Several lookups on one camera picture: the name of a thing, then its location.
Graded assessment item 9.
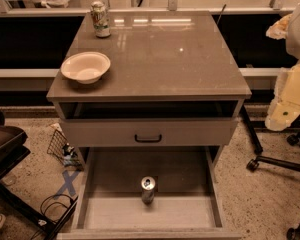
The silver redbull can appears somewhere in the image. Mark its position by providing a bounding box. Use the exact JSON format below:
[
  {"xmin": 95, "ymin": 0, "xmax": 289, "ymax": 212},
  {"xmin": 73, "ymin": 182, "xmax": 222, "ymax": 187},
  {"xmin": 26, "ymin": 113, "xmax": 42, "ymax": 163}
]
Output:
[{"xmin": 141, "ymin": 176, "xmax": 156, "ymax": 205}]

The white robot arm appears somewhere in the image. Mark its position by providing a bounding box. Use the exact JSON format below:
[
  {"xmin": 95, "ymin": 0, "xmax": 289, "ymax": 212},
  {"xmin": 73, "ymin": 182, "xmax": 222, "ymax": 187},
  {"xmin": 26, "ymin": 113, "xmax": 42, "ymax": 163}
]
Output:
[{"xmin": 265, "ymin": 3, "xmax": 300, "ymax": 131}]

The grey drawer cabinet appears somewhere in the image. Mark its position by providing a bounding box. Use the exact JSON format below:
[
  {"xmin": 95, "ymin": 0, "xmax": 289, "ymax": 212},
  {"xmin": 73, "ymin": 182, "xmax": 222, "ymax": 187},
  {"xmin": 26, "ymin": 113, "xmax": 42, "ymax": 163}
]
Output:
[{"xmin": 45, "ymin": 10, "xmax": 253, "ymax": 240}]

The closed top drawer front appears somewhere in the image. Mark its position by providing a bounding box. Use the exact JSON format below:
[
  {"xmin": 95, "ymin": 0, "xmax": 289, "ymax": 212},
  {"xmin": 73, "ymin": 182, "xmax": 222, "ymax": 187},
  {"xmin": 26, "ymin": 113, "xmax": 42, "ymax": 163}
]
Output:
[{"xmin": 60, "ymin": 119, "xmax": 238, "ymax": 147}]

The open middle drawer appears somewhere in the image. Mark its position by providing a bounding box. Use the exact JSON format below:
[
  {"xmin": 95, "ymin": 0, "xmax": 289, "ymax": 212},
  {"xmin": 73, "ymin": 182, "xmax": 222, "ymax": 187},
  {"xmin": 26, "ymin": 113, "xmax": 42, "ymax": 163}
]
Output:
[{"xmin": 57, "ymin": 147, "xmax": 240, "ymax": 240}]

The green soda can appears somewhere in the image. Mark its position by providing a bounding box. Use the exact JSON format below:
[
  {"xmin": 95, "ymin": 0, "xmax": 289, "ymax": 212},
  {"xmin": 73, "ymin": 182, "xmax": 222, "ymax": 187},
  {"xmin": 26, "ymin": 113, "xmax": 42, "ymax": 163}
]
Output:
[{"xmin": 90, "ymin": 1, "xmax": 111, "ymax": 38}]

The white paper bowl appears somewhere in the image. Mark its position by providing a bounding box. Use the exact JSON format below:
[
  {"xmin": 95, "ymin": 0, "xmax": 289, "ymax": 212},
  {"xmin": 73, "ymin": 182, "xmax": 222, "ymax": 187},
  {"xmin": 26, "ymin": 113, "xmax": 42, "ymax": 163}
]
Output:
[{"xmin": 60, "ymin": 52, "xmax": 111, "ymax": 84}]

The dark chair on left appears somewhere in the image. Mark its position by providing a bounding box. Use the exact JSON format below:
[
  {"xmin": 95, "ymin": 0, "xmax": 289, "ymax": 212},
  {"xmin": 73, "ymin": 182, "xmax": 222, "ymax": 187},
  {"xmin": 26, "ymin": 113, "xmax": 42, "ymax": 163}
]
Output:
[{"xmin": 0, "ymin": 110, "xmax": 77, "ymax": 240}]

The black office chair base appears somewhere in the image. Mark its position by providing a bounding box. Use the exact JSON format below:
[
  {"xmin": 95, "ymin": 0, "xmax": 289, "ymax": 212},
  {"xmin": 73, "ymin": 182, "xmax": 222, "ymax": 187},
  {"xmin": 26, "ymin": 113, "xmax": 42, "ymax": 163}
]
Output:
[{"xmin": 240, "ymin": 107, "xmax": 300, "ymax": 240}]

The black drawer handle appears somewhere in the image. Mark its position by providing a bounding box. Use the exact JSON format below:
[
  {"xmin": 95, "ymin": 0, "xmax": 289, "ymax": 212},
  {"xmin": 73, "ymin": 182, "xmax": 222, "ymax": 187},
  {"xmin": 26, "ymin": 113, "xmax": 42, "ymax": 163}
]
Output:
[{"xmin": 134, "ymin": 134, "xmax": 162, "ymax": 143}]

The black wire basket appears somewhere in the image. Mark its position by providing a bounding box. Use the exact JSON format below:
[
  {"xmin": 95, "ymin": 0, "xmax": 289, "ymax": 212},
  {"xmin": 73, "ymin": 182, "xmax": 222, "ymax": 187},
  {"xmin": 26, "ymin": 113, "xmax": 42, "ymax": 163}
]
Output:
[{"xmin": 47, "ymin": 130, "xmax": 82, "ymax": 168}]

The black cable on floor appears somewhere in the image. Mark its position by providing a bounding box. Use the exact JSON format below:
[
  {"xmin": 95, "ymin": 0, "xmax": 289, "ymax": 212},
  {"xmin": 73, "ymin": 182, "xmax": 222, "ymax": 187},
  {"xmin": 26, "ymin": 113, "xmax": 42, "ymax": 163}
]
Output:
[{"xmin": 29, "ymin": 193, "xmax": 78, "ymax": 240}]

